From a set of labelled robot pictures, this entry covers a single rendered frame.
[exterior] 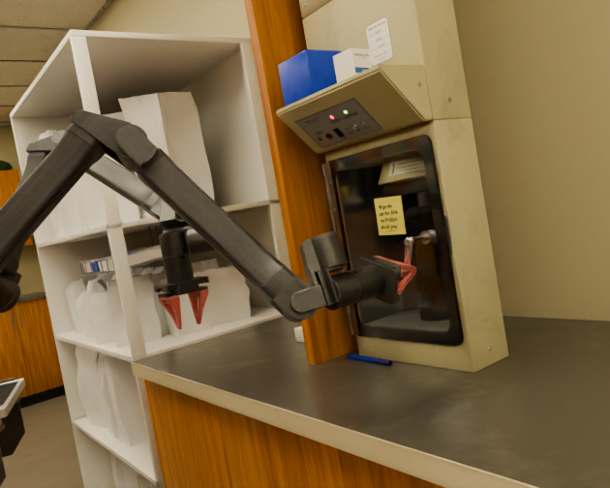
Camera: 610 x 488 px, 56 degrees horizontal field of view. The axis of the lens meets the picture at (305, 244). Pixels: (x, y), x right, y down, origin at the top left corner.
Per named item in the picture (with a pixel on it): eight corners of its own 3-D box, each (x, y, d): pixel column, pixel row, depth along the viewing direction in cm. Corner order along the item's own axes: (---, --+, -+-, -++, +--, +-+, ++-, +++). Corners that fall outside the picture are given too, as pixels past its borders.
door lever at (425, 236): (428, 280, 109) (417, 276, 111) (432, 231, 107) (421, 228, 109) (409, 286, 106) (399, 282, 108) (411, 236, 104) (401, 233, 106)
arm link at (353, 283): (320, 315, 97) (339, 308, 92) (307, 276, 98) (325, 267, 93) (350, 305, 101) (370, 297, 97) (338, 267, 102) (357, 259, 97)
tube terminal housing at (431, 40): (430, 327, 147) (381, 26, 143) (548, 337, 120) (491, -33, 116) (358, 355, 132) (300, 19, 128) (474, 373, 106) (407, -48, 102)
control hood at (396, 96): (323, 153, 129) (316, 108, 129) (434, 119, 103) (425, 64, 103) (282, 157, 123) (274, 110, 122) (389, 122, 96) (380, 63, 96)
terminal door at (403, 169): (356, 335, 131) (326, 161, 129) (465, 347, 106) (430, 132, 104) (353, 336, 130) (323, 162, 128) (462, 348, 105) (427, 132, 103)
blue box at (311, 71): (320, 106, 126) (314, 65, 126) (350, 94, 118) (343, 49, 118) (284, 107, 120) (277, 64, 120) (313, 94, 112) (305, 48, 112)
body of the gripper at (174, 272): (210, 284, 123) (204, 250, 122) (166, 294, 117) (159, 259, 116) (198, 285, 128) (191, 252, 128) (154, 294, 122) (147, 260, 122)
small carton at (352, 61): (355, 87, 113) (350, 57, 113) (374, 80, 109) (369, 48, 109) (337, 87, 110) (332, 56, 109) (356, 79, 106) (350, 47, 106)
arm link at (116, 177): (72, 167, 147) (45, 141, 138) (87, 151, 149) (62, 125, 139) (186, 241, 128) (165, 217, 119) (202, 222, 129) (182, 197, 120)
